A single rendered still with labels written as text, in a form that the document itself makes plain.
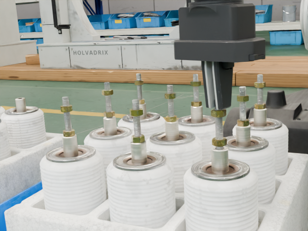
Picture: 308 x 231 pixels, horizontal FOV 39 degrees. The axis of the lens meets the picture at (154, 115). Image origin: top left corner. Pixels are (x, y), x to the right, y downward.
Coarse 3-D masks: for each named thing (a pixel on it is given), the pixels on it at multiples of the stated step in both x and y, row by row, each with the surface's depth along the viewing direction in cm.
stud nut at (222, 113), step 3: (213, 111) 55; (216, 111) 55; (219, 111) 55; (222, 111) 55; (225, 111) 55; (213, 114) 55; (216, 114) 55; (219, 114) 55; (222, 114) 55; (225, 114) 55
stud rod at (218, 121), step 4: (216, 120) 55; (220, 120) 55; (216, 124) 56; (220, 124) 55; (216, 128) 56; (220, 128) 56; (216, 132) 56; (220, 132) 56; (216, 136) 56; (220, 136) 56; (216, 148) 57; (220, 148) 56
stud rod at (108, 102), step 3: (105, 84) 75; (108, 84) 75; (105, 87) 75; (108, 87) 75; (105, 96) 76; (108, 96) 76; (105, 99) 76; (108, 99) 76; (105, 102) 76; (108, 102) 76; (108, 105) 76; (108, 108) 76; (108, 111) 76; (108, 117) 77; (111, 117) 77
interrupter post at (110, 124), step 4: (104, 120) 76; (108, 120) 76; (112, 120) 76; (104, 124) 77; (108, 124) 76; (112, 124) 76; (104, 128) 77; (108, 128) 76; (112, 128) 76; (116, 128) 77; (104, 132) 77; (108, 132) 77; (112, 132) 77; (116, 132) 77
